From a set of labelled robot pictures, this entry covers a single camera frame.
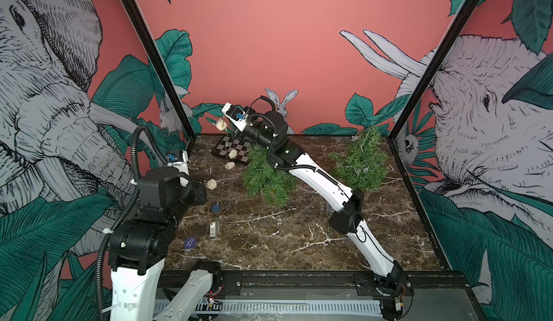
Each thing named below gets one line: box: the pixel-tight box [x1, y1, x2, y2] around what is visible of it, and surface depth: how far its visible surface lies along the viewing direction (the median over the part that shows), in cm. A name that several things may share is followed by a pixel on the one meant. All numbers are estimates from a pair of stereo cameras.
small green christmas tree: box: [329, 125, 389, 193], surface depth 79 cm
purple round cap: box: [184, 236, 197, 250], surface depth 85 cm
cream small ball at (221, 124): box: [215, 118, 228, 131], surface depth 66 cm
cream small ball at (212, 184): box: [206, 178, 218, 191], surface depth 69 cm
